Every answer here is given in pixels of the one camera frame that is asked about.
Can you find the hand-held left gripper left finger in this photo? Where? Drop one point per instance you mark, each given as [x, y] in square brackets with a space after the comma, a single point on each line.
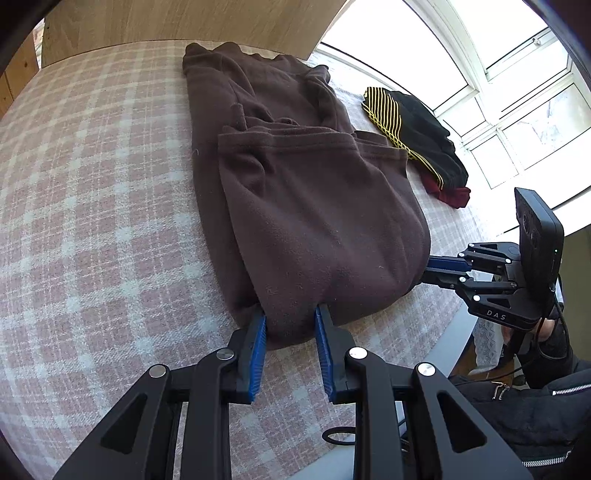
[256, 355]

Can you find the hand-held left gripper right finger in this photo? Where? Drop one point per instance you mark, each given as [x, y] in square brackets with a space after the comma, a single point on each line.
[325, 355]

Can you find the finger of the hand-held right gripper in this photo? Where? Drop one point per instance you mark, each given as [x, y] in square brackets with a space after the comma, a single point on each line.
[448, 264]
[443, 279]

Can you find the brown hoodie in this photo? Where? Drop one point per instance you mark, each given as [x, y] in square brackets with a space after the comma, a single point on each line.
[300, 221]

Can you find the person's right forearm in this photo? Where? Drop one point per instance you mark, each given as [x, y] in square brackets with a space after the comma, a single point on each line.
[549, 364]

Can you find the person's right hand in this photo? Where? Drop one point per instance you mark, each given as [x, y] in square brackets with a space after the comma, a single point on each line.
[547, 330]

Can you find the white lace cloth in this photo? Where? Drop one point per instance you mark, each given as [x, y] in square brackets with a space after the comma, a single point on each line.
[487, 341]

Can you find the black yellow striped garment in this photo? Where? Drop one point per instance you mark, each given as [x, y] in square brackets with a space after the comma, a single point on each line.
[425, 129]

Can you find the person in black zip jacket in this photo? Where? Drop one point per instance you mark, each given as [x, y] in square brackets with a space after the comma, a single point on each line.
[531, 424]

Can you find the pink checked blanket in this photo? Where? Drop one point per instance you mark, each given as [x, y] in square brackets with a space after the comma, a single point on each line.
[92, 207]

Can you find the large white framed window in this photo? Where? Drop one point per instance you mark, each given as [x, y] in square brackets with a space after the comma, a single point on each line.
[415, 37]

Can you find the light smooth wooden panel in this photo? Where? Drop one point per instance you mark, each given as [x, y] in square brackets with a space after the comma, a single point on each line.
[184, 23]

